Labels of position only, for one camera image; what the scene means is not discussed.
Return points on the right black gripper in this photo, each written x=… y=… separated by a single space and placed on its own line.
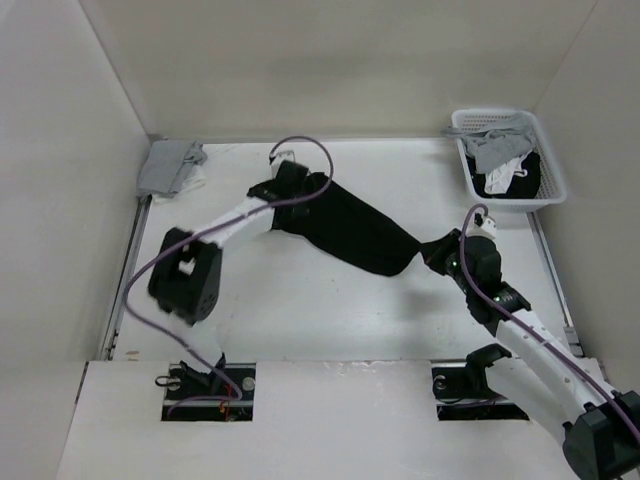
x=433 y=251

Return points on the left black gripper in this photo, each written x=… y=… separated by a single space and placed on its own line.
x=299 y=194

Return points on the black tank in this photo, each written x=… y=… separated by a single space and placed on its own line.
x=525 y=188
x=347 y=228

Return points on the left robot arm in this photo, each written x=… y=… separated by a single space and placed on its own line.
x=186 y=281

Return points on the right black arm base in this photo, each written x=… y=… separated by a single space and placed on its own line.
x=461 y=389

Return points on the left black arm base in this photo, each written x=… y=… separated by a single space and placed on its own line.
x=193 y=396

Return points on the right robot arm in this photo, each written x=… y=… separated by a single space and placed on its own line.
x=595 y=425

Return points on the folded white tank top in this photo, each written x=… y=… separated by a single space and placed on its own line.
x=194 y=181

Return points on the white tank top in basket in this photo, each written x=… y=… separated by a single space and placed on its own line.
x=499 y=180

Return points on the black tank top in basket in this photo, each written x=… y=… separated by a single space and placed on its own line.
x=525 y=188

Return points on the folded grey tank top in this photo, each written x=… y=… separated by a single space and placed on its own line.
x=168 y=165

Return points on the grey tank top in basket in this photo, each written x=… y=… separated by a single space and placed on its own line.
x=496 y=143

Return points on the white plastic laundry basket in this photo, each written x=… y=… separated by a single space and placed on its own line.
x=552 y=189

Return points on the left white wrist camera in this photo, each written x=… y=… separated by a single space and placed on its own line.
x=278 y=158

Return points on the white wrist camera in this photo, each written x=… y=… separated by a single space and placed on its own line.
x=483 y=226
x=278 y=158

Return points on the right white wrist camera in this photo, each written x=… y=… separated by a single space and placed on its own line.
x=483 y=226

